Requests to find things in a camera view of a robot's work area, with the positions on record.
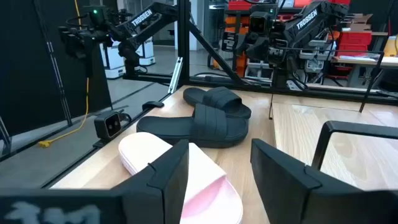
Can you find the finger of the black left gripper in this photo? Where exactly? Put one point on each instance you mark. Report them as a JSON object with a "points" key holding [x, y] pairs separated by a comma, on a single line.
{"points": [[251, 48], [264, 48]]}

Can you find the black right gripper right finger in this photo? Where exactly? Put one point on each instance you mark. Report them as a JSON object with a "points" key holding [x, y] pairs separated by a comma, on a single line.
{"points": [[286, 193]]}

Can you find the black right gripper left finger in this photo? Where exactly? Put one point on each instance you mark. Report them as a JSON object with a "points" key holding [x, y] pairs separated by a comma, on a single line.
{"points": [[161, 193]]}

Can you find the pink slide sandal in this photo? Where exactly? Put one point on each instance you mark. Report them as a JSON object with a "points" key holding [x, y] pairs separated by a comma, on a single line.
{"points": [[205, 183]]}

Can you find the black slide sandal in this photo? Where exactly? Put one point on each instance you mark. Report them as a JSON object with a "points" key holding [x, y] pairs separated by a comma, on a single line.
{"points": [[217, 98], [174, 129]]}

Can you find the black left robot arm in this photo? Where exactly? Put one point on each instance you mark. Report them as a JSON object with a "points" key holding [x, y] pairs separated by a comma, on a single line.
{"points": [[311, 20]]}

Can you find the black background robot arm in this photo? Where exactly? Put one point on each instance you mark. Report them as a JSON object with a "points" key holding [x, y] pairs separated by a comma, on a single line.
{"points": [[140, 18]]}

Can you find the orange storage bins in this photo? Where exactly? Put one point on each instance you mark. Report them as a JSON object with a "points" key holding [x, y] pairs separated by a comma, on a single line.
{"points": [[241, 62]]}

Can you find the white floor cabinet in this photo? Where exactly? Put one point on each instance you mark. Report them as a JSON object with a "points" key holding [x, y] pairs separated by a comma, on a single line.
{"points": [[113, 62], [146, 53]]}

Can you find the red storage bin stack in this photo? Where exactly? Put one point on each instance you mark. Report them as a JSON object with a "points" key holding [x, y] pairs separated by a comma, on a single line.
{"points": [[354, 42]]}

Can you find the light background table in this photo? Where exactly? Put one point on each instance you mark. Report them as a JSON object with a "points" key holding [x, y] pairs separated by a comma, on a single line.
{"points": [[357, 60]]}

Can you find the black partition panel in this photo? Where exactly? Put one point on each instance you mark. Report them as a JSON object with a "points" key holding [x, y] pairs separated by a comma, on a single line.
{"points": [[25, 62]]}

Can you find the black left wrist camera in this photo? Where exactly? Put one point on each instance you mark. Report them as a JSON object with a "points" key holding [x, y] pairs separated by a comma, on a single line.
{"points": [[258, 23]]}

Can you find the silver frame bracket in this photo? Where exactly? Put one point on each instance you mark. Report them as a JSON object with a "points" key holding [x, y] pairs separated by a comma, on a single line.
{"points": [[175, 74]]}

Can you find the black table-level camera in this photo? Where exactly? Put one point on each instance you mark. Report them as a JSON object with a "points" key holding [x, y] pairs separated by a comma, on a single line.
{"points": [[107, 124]]}

